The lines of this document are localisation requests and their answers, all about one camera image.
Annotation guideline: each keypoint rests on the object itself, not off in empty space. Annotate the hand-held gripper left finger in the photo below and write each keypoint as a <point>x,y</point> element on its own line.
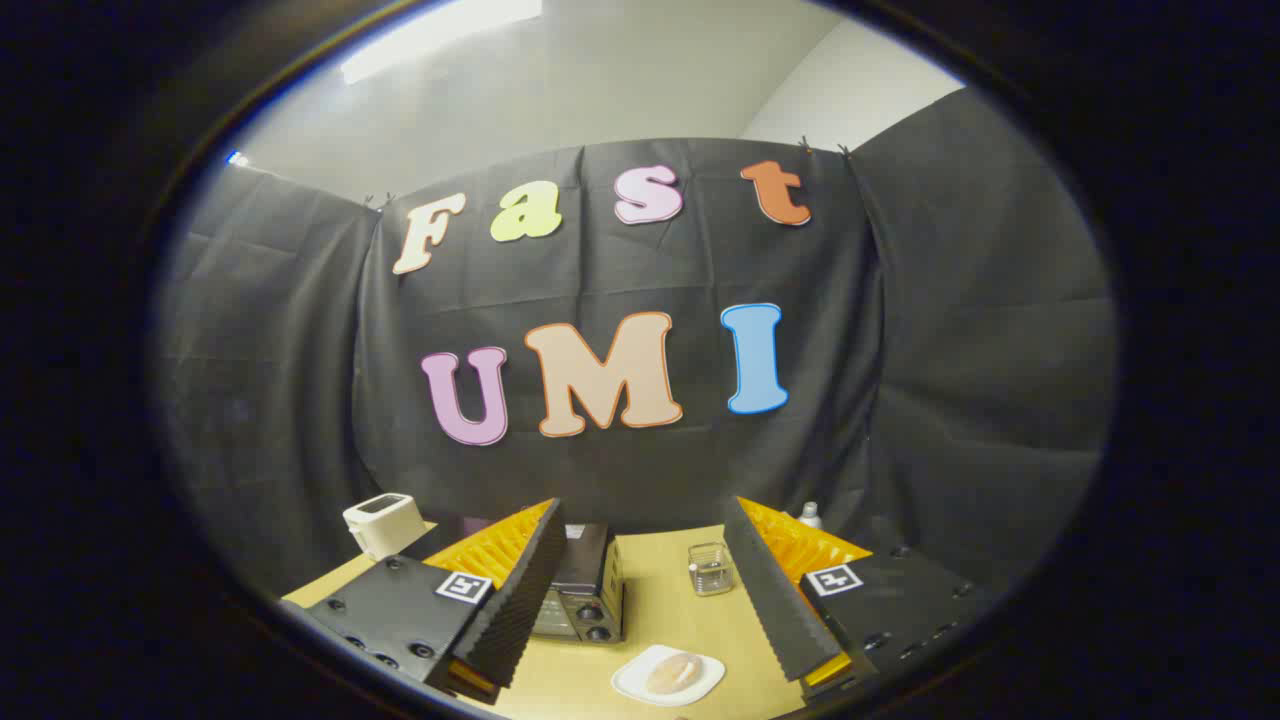
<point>520,600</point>

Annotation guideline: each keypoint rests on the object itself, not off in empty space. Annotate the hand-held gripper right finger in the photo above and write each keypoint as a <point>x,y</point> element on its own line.
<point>775,600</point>

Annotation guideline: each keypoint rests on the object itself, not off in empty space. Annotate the black toaster oven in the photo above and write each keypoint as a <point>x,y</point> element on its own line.
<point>585,580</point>

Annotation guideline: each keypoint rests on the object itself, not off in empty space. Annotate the breaded bun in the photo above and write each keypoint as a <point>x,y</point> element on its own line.
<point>676,673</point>

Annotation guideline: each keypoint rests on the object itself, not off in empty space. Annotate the white pop-up toaster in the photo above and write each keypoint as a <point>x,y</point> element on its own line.
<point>385,522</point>

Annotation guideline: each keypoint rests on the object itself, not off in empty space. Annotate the silver spray bottle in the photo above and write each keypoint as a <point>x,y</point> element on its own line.
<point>810,517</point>

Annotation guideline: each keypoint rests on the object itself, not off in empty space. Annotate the white plate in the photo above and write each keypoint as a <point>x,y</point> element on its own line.
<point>630,682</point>

